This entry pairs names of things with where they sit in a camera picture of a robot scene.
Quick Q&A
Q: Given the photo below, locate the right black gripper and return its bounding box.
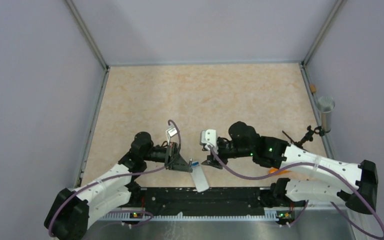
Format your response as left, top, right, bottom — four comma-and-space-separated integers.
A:
201, 139, 254, 169

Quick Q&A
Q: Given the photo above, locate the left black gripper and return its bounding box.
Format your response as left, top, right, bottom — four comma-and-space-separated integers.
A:
142, 141, 193, 173

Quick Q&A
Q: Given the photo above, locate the white remote control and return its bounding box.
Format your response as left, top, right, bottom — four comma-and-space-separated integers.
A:
191, 164, 210, 193

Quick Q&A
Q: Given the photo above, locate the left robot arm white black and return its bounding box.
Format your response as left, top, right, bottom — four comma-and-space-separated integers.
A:
44, 131, 193, 240

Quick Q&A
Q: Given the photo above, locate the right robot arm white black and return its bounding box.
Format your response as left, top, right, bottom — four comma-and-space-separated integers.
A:
200, 121, 379, 215

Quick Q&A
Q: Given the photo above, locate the orange carrot toy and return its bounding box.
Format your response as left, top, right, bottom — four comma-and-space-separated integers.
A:
268, 167, 290, 175

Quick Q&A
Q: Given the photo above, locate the small cork piece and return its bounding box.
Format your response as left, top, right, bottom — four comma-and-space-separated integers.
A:
309, 84, 317, 94

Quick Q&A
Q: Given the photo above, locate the silver metal cylinder cup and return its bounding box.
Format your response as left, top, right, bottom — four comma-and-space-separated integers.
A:
316, 96, 336, 133

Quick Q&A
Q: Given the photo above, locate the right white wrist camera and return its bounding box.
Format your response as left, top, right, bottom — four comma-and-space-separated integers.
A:
200, 129, 218, 153

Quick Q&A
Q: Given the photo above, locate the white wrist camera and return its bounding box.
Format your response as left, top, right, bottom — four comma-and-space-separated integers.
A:
165, 126, 179, 144
200, 129, 218, 153

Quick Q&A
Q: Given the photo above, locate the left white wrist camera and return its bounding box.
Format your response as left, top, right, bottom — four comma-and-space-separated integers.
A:
165, 126, 179, 144

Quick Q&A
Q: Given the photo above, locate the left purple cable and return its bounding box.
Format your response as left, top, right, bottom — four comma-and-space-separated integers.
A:
47, 119, 182, 239

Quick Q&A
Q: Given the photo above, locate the purple cable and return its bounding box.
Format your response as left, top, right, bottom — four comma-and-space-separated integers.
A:
47, 119, 182, 239
208, 145, 384, 240

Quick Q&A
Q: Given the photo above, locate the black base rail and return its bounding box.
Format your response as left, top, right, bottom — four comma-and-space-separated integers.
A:
125, 186, 307, 218

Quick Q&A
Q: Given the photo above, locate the black clamp mount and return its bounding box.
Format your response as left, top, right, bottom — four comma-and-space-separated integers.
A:
281, 125, 327, 150

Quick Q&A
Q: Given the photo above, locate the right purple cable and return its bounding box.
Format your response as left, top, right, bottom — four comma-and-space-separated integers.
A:
208, 145, 384, 240

